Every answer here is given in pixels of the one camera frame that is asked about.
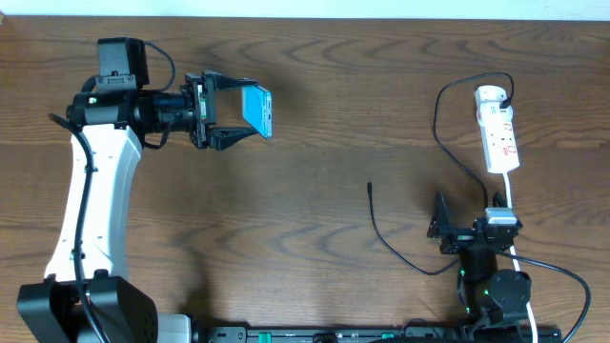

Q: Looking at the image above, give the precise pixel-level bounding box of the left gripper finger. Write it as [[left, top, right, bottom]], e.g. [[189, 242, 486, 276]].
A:
[[204, 71, 258, 91], [208, 127, 257, 151]]

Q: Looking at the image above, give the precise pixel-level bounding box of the Samsung Galaxy smartphone teal screen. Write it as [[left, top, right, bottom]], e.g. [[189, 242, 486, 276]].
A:
[[242, 85, 273, 139]]

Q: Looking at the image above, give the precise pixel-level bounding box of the black USB charging cable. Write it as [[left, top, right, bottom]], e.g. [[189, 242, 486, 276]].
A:
[[366, 71, 516, 277]]

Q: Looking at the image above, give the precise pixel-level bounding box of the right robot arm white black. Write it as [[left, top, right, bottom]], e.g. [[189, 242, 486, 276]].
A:
[[427, 192, 531, 340]]

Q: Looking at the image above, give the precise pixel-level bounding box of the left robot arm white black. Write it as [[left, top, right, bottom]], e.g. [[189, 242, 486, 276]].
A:
[[17, 37, 273, 342]]

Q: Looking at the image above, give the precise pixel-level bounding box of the white USB charger plug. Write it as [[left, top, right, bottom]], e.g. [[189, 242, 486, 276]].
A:
[[475, 85, 510, 107]]

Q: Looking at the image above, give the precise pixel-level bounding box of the white power strip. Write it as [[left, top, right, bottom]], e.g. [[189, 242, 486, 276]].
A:
[[477, 102, 519, 174]]

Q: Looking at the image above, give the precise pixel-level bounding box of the white power strip cord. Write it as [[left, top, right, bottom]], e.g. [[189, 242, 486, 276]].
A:
[[501, 171, 539, 343]]

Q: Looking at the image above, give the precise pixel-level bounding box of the black mounting rail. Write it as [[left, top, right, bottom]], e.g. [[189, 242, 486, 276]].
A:
[[191, 324, 533, 343]]

